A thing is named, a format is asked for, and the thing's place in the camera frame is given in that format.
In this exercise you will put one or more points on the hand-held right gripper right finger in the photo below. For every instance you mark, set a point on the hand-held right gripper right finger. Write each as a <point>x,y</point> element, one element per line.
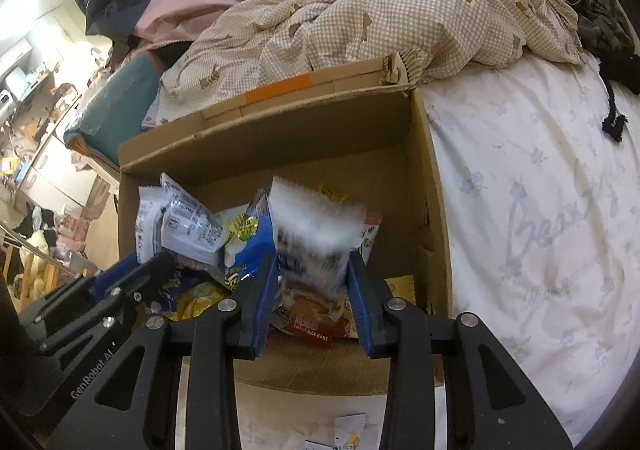
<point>361,315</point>

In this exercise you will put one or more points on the small white packet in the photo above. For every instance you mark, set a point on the small white packet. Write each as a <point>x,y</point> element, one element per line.
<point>315,446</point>
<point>350,430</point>

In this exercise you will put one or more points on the wooden chair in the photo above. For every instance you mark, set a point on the wooden chair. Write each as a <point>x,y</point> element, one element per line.
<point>37,275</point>

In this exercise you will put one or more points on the beige checked blanket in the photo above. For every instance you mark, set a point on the beige checked blanket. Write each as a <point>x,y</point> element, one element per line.
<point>400,15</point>

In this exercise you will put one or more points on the white red blue snack packet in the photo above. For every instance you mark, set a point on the white red blue snack packet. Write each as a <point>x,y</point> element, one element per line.
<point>310,230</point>

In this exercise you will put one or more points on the yellow snack packet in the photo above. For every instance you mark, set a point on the yellow snack packet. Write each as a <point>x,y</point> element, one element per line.
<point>402,290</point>

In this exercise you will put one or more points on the pink cloth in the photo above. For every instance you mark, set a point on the pink cloth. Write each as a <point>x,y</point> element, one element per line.
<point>175,15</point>

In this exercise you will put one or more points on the dark green cloth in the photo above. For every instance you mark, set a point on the dark green cloth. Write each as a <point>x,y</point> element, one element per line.
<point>595,15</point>

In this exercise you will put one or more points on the white clear-wrapped snack packet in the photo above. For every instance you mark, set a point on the white clear-wrapped snack packet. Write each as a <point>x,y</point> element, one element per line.
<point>190,225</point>

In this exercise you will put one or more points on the cardboard box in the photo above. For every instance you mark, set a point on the cardboard box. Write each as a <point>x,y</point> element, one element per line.
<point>310,130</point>

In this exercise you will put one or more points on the white floral bed sheet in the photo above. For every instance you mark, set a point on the white floral bed sheet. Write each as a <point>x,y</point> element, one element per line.
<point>525,230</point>

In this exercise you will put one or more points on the white cabinet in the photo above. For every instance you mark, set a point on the white cabinet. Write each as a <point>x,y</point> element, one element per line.
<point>55,165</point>

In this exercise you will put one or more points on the teal cushion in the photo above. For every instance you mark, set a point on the teal cushion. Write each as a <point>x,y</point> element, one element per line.
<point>115,100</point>

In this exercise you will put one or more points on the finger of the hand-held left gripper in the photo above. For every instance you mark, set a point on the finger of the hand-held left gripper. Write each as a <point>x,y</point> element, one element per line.
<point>142,300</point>
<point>130,275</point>

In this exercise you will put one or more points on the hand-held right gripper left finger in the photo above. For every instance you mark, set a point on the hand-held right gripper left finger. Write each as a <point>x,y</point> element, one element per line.
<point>265,310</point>

